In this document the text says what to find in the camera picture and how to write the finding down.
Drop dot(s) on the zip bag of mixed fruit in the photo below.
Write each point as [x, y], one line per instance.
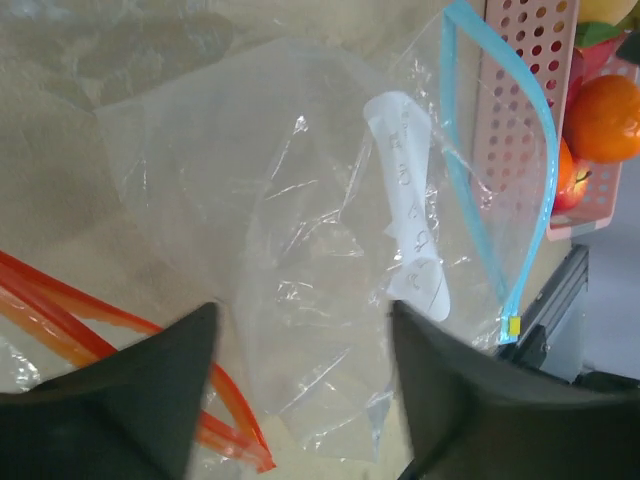
[341, 156]

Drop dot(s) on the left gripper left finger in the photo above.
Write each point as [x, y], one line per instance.
[132, 415]

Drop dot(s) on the fake orange persimmon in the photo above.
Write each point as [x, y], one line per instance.
[602, 124]

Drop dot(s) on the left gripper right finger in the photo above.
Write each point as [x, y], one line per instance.
[474, 416]

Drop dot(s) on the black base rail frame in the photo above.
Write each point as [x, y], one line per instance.
[553, 325]

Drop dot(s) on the fake yellow orange fruit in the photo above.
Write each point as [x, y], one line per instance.
[604, 11]

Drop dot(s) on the red yellow fake apple four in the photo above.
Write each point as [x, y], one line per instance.
[575, 188]

